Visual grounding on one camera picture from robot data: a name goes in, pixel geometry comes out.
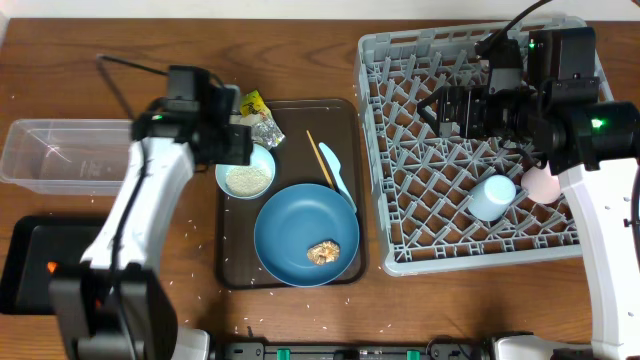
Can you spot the crumpled foil wrapper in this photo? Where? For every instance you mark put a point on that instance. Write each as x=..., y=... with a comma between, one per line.
x=267, y=133

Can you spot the light blue plastic knife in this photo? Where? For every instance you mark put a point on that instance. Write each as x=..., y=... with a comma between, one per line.
x=335, y=167

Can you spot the dark blue plate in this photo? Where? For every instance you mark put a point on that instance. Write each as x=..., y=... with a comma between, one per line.
x=296, y=219

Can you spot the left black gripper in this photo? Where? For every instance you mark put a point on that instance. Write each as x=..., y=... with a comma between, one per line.
x=235, y=145

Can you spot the pink plastic cup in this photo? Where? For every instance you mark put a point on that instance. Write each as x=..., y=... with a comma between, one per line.
x=541, y=186

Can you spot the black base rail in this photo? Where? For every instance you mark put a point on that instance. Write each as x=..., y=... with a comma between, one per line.
x=433, y=351

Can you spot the grey plastic dishwasher rack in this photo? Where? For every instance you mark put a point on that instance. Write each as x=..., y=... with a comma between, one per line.
x=421, y=184

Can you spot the wooden chopstick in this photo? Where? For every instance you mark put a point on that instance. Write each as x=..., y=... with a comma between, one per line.
x=320, y=160

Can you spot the crumpled white paper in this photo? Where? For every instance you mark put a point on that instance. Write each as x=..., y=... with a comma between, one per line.
x=248, y=120

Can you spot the light blue rice bowl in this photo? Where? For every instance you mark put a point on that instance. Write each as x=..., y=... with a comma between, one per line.
x=251, y=181

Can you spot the clear plastic bin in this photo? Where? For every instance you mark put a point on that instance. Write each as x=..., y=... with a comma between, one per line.
x=67, y=156

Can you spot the light blue plastic cup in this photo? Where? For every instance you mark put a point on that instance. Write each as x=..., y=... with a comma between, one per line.
x=491, y=198

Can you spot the orange carrot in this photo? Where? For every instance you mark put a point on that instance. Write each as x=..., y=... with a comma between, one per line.
x=52, y=266

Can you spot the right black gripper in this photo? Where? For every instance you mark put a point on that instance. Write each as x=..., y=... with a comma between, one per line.
x=471, y=100

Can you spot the brown serving tray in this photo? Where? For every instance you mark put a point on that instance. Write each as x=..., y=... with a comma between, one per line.
x=331, y=121

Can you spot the brown food scrap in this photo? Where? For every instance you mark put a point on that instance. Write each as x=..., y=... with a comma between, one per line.
x=324, y=253

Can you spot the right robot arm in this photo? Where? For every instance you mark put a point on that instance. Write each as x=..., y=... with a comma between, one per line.
x=547, y=92

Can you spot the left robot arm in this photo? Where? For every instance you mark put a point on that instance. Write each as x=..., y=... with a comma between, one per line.
x=111, y=304

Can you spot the yellow green snack wrapper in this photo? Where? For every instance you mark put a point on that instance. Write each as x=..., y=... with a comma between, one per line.
x=253, y=103

